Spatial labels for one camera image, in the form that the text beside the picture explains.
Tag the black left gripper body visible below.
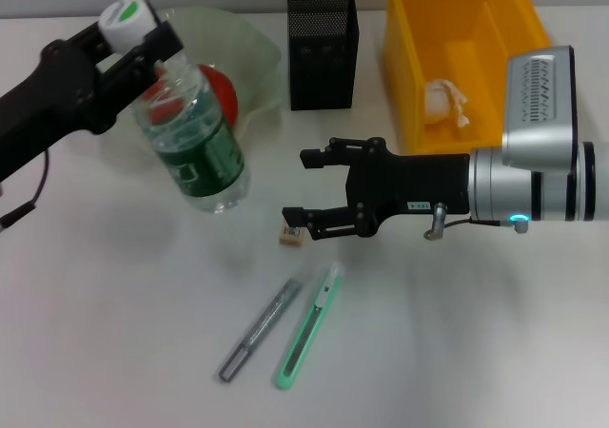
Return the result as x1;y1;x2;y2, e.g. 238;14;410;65
0;39;126;185

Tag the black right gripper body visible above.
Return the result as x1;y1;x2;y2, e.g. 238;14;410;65
348;137;473;238

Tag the white paper ball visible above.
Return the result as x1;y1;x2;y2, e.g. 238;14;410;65
422;79;473;127

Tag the red-orange toy orange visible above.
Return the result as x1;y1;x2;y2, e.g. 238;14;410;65
141;63;241;128

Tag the clear green-label water bottle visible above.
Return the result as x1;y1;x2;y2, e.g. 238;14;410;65
97;0;252;216

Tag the mint green utility knife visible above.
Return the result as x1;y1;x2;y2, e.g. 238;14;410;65
275;262;346;391

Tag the beige barcode eraser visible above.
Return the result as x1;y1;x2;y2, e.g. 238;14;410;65
278;222;307;249

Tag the black mesh pen holder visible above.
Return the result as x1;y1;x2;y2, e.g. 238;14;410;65
286;0;359;112

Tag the green glass fruit plate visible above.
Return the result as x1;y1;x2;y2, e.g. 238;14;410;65
136;5;284;145

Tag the grey glitter pen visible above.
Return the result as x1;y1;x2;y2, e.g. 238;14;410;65
217;275;305;384

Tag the yellow plastic bin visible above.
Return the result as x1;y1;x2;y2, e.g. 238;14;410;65
383;0;554;156

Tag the right wrist cable with plugs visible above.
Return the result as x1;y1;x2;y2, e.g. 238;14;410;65
422;201;532;242

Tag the wrist cable with plugs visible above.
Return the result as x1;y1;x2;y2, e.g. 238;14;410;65
0;148;51;233
422;201;532;242

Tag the left wrist cable with plugs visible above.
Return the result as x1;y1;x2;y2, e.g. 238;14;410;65
0;148;51;233

